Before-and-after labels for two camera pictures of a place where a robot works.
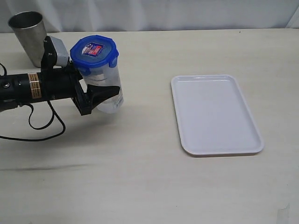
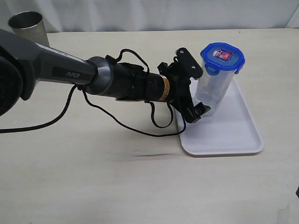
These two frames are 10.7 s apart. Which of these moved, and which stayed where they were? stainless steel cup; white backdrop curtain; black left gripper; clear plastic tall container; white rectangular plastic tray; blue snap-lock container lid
Moved: blue snap-lock container lid; black left gripper; clear plastic tall container
Stayed: stainless steel cup; white backdrop curtain; white rectangular plastic tray
